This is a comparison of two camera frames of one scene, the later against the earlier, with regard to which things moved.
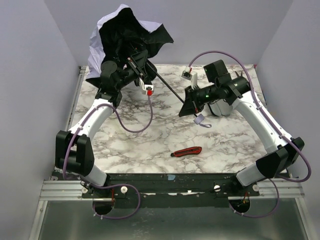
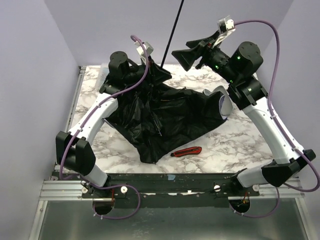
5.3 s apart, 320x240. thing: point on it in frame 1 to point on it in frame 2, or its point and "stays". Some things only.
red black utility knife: [188, 151] stays
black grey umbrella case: [220, 107] stays
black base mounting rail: [171, 190] stays
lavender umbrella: [124, 33] to [155, 118]
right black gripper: [191, 99] to [204, 51]
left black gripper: [139, 66] to [152, 71]
